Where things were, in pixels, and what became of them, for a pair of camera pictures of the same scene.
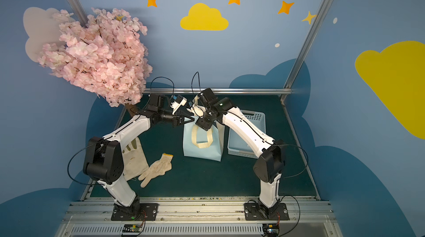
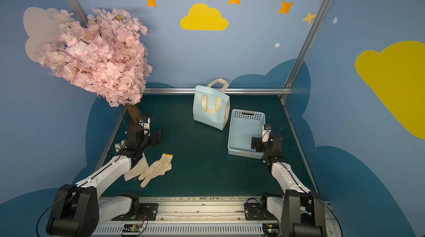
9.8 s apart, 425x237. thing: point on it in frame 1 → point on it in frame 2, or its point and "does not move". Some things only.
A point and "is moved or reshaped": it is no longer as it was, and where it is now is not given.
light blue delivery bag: [198, 143] is moved or reshaped
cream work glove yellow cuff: [157, 169] does not move
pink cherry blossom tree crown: [106, 55] does not move
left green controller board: [132, 228] does not move
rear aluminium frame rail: [285, 91] does not move
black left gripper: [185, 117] → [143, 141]
